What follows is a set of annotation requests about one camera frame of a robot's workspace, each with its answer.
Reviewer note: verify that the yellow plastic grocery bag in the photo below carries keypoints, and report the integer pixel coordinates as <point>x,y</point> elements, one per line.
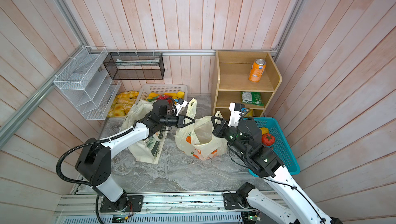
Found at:
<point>197,140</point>

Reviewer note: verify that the cream canvas tote bag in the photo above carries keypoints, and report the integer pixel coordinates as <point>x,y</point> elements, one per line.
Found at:
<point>146,148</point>

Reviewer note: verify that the yellow toy lemon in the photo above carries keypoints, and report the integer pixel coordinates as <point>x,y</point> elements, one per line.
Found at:
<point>180,95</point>

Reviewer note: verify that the black wire mesh basket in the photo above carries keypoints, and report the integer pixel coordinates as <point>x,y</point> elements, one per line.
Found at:
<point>135,65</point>

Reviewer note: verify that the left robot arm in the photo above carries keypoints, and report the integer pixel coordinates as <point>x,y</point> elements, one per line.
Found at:
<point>94,162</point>

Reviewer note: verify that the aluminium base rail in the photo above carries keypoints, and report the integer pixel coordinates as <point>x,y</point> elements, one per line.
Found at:
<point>195,207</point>

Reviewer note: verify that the yellow toy pepper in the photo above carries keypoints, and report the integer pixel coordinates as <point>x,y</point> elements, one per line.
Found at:
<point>264,130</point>

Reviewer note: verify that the red toy dragon fruit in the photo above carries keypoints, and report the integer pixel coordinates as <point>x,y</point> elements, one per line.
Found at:
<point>160,97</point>

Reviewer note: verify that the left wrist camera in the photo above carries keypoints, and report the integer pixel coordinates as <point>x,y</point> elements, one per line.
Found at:
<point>179,104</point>

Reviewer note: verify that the wooden shelf unit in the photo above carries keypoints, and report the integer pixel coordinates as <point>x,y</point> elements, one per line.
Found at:
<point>230,79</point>

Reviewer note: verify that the yellow bread tray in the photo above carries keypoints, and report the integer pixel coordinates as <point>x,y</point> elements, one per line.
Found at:
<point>122,104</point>

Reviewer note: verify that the red toy tomato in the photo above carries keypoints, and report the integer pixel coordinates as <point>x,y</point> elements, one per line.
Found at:
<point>268,139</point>

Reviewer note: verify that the yellow toy fruit left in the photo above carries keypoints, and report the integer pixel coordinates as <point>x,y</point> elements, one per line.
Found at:
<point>153,95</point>

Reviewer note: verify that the yellow chips packet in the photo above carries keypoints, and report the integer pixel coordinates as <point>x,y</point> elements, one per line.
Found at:
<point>249,114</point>

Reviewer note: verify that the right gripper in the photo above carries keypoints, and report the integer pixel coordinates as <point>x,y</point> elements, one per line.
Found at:
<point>219,129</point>

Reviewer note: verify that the green snack packet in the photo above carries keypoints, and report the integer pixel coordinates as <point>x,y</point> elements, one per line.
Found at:
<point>253,98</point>

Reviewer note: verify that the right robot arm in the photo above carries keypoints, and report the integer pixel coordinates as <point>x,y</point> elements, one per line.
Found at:
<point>278,187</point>

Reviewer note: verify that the teal plastic basket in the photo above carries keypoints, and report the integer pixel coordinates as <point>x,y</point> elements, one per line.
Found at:
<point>281,147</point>

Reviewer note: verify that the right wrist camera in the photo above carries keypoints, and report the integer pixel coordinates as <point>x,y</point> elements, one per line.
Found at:
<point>236,113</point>

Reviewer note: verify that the white wire mesh shelf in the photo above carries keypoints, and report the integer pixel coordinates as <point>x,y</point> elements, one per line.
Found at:
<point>87,84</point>

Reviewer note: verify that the orange soda can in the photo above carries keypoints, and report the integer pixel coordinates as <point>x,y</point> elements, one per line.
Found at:
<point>257,70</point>

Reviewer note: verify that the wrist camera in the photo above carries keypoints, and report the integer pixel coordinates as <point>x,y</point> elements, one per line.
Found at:
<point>236,113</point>
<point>179,104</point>

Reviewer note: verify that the white plastic fruit basket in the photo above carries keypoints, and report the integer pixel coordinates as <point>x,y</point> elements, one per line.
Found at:
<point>161,89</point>

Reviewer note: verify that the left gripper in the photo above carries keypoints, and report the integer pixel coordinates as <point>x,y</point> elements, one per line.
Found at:
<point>181,119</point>

